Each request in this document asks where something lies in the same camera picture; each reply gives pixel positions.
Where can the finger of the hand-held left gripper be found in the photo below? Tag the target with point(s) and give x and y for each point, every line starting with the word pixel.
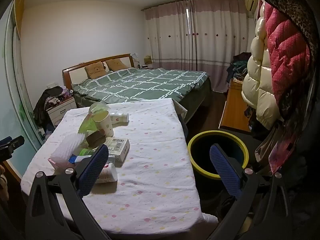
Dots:
pixel 11 145

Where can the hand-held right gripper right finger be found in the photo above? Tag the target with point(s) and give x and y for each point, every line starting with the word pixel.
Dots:
pixel 225 170

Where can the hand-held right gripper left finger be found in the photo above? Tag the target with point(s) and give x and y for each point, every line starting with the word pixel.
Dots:
pixel 96 165

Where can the white bottle pink print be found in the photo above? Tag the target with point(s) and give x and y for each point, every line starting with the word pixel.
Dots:
pixel 108 173

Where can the green tube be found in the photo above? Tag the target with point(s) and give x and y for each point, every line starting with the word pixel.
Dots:
pixel 86 152

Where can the yellow rimmed waste bin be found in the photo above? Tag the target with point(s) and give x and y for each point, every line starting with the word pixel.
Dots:
pixel 202 172

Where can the brown wrapper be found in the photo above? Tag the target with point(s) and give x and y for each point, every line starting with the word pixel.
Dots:
pixel 96 138

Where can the white carton box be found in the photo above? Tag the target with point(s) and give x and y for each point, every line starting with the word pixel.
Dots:
pixel 120 150

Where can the pink tissue box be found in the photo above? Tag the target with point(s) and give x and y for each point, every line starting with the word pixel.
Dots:
pixel 66 147

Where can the green plastic packet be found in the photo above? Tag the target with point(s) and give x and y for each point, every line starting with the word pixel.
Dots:
pixel 86 128

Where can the beige paper cup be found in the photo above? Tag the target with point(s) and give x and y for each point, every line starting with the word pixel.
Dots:
pixel 105 126

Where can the small white bottle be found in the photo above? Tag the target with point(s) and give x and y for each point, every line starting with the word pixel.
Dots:
pixel 120 118

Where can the person's left hand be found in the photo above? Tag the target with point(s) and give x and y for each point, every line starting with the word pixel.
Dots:
pixel 2 180

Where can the beige bag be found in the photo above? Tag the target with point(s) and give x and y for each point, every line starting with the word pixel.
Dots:
pixel 265 150

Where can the sliding wardrobe door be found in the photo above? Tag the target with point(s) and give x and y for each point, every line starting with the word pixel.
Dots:
pixel 17 100

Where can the dark clothes heap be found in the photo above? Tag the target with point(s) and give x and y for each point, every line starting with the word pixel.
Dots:
pixel 42 105

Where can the white dotted tablecloth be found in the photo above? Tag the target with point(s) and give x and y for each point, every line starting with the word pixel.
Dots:
pixel 150 167

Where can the pink floral cloth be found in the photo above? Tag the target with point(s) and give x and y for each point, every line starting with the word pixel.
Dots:
pixel 282 152

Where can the wooden desk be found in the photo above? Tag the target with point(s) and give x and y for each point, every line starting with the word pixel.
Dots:
pixel 233 110

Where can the white nightstand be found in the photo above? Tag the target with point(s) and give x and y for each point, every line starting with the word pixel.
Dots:
pixel 62 110

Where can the cream puffer jacket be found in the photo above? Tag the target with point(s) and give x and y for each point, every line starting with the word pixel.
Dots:
pixel 257 85

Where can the wooden bed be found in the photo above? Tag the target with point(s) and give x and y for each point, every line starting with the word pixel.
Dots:
pixel 75 73

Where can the brown bear face pillow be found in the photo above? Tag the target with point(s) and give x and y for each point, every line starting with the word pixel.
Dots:
pixel 116 64
pixel 95 70

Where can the green checked duvet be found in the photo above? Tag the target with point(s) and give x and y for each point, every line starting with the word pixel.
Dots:
pixel 145 82

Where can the pile of mixed clothes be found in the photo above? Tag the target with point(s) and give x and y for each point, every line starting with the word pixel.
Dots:
pixel 238 66

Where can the small cardboard box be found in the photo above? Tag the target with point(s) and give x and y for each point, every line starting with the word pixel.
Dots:
pixel 147 60

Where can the white and mauve curtain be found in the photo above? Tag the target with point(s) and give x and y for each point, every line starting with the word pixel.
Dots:
pixel 205 50

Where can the cream air conditioner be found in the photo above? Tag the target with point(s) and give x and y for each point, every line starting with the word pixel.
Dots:
pixel 251 0

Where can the white wall socket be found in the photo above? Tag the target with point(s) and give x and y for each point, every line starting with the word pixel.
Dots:
pixel 52 85

